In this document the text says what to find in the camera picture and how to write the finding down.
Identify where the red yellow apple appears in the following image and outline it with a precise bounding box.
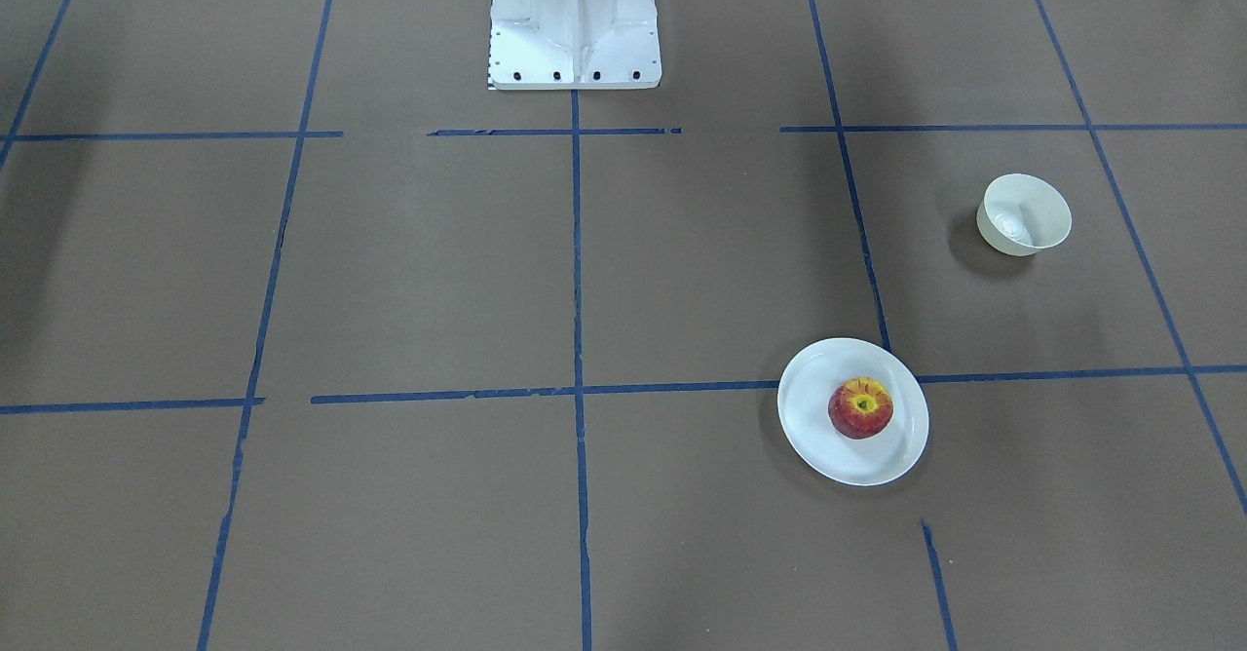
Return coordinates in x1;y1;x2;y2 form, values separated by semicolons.
827;375;895;440

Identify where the white round plate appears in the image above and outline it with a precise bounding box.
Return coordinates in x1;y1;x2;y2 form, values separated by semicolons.
776;337;930;486

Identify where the white bowl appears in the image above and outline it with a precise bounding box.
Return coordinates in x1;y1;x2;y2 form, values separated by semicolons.
975;175;1072;257

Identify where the short blue tape strip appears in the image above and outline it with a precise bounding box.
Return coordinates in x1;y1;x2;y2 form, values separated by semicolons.
922;518;959;651

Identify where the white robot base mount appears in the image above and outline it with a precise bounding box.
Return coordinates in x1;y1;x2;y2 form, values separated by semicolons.
488;0;663;91

